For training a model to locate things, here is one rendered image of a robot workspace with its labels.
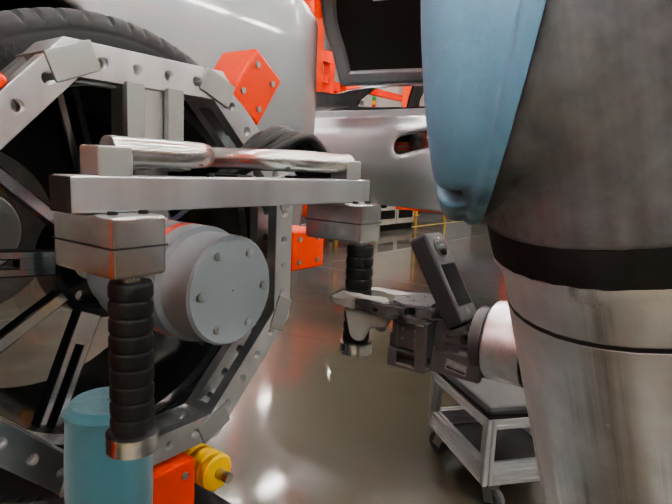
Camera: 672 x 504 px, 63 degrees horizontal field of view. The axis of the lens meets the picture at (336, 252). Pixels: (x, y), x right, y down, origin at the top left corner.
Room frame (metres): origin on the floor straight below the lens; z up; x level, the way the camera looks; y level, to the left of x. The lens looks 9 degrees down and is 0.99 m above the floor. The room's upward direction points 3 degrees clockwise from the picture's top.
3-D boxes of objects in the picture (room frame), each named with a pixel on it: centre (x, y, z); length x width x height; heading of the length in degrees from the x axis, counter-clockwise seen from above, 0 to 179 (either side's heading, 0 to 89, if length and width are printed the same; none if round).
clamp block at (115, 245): (0.46, 0.19, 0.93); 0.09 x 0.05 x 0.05; 54
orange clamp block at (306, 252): (0.97, 0.08, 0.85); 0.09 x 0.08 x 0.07; 144
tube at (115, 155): (0.56, 0.22, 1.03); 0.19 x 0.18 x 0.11; 54
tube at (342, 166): (0.72, 0.10, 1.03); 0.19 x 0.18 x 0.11; 54
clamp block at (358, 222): (0.73, -0.01, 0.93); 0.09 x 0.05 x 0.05; 54
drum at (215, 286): (0.67, 0.20, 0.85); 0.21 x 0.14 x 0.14; 54
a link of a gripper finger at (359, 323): (0.68, -0.03, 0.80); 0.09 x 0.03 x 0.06; 62
